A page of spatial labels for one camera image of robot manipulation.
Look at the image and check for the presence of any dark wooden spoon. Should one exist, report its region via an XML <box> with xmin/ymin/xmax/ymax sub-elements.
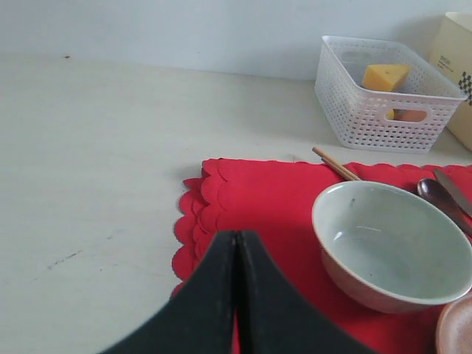
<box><xmin>417</xmin><ymin>178</ymin><xmax>471</xmax><ymax>237</ymax></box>

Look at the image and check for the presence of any red scalloped table cloth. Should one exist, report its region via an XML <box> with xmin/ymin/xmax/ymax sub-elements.
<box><xmin>171</xmin><ymin>157</ymin><xmax>472</xmax><ymax>354</ymax></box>

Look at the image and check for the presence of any steel table knife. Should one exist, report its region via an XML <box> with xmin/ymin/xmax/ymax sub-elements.
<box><xmin>433</xmin><ymin>169</ymin><xmax>472</xmax><ymax>218</ymax></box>

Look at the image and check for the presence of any cream plastic bin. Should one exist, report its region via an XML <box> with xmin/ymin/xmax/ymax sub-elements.
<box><xmin>429</xmin><ymin>12</ymin><xmax>472</xmax><ymax>149</ymax></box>

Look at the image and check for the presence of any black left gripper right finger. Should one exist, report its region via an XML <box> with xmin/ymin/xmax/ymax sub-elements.
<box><xmin>236</xmin><ymin>231</ymin><xmax>373</xmax><ymax>353</ymax></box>

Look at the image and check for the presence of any brown wooden plate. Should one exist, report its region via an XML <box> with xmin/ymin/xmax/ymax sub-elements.
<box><xmin>435</xmin><ymin>294</ymin><xmax>472</xmax><ymax>354</ymax></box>

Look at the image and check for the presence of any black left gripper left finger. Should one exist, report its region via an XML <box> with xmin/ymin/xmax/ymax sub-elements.
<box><xmin>103</xmin><ymin>231</ymin><xmax>237</xmax><ymax>354</ymax></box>

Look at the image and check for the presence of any brown egg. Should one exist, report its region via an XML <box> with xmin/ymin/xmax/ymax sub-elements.
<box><xmin>394</xmin><ymin>110</ymin><xmax>427</xmax><ymax>122</ymax></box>

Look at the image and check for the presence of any yellow cheese wedge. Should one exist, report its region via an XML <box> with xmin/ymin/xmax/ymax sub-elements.
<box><xmin>361</xmin><ymin>64</ymin><xmax>411</xmax><ymax>92</ymax></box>

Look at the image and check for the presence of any white perforated plastic basket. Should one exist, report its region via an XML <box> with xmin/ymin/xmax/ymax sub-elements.
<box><xmin>314</xmin><ymin>35</ymin><xmax>466</xmax><ymax>153</ymax></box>

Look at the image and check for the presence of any pale green ceramic bowl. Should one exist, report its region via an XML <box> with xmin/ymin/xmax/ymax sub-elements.
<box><xmin>312</xmin><ymin>181</ymin><xmax>471</xmax><ymax>313</ymax></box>

